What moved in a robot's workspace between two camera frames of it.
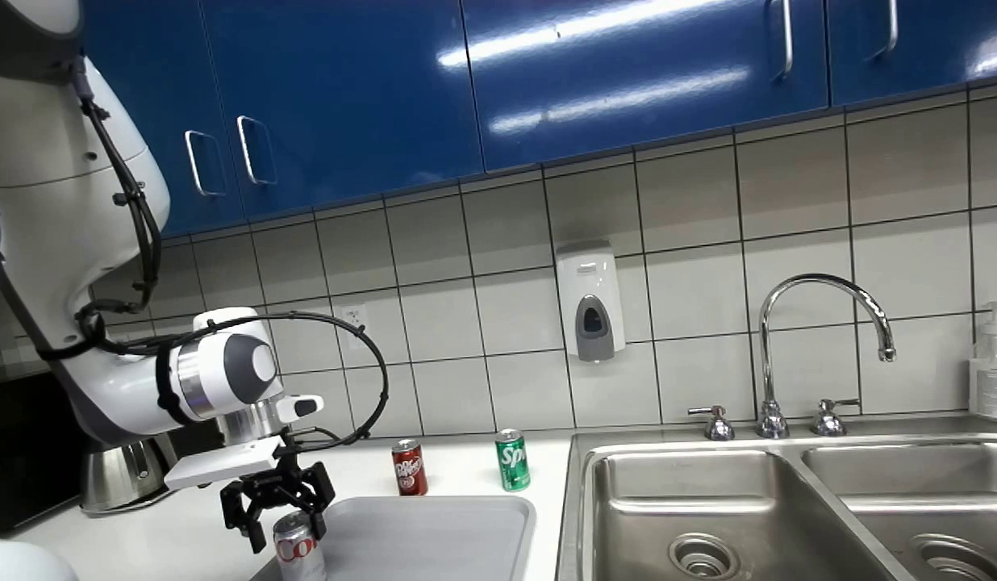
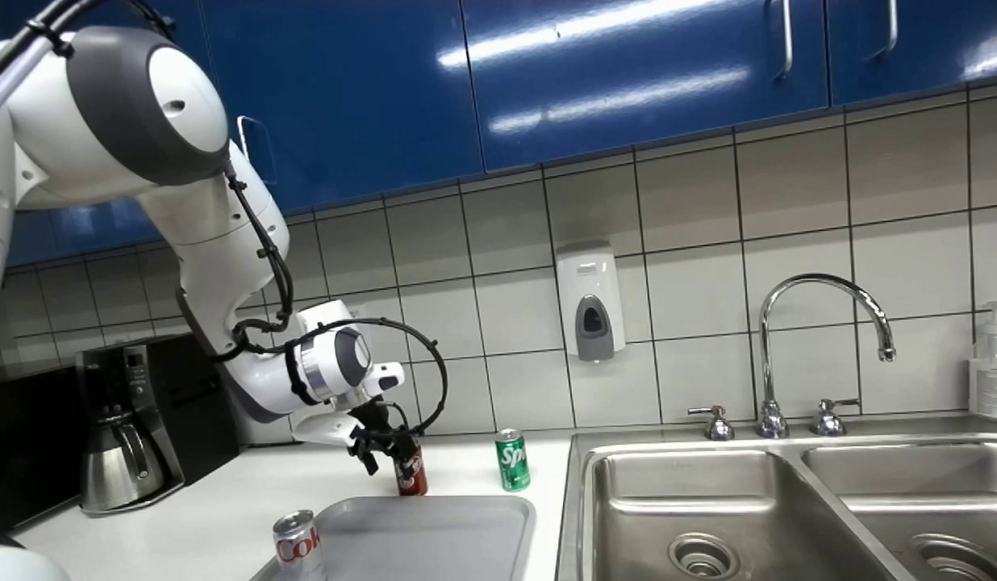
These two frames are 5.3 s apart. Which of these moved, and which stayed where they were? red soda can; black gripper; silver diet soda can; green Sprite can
Moved: black gripper
Stayed: red soda can; silver diet soda can; green Sprite can
